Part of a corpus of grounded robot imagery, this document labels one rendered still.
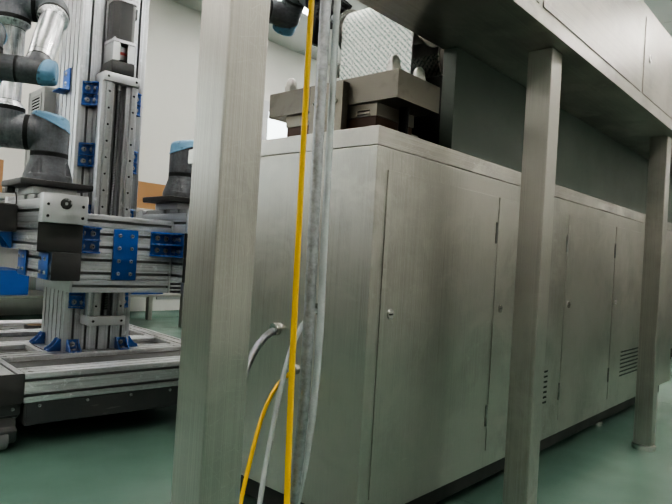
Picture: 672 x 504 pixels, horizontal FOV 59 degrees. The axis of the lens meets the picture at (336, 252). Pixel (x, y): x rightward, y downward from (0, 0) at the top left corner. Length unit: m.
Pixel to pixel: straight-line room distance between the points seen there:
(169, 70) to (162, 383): 3.86
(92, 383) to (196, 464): 1.38
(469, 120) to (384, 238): 0.44
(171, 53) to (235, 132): 5.00
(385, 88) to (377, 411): 0.67
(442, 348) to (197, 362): 0.81
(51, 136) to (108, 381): 0.82
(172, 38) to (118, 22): 3.30
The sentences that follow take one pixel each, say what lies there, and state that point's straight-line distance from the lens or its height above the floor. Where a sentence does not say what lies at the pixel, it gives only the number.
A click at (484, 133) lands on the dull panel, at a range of 1.57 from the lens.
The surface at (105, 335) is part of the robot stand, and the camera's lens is 2.44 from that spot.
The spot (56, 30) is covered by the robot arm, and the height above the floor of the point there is 1.28.
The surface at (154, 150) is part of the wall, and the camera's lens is 5.44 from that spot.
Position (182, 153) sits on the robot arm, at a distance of 2.35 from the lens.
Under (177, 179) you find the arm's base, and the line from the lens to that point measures 2.34.
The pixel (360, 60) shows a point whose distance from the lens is 1.63.
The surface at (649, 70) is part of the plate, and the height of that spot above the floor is 1.26.
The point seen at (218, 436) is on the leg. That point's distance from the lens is 0.73.
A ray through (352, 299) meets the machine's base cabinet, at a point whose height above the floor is 0.55.
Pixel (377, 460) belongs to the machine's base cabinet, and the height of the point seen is 0.22.
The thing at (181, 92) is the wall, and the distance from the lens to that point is 5.67.
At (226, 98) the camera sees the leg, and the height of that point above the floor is 0.81.
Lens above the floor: 0.63
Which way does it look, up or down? level
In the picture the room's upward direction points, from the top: 3 degrees clockwise
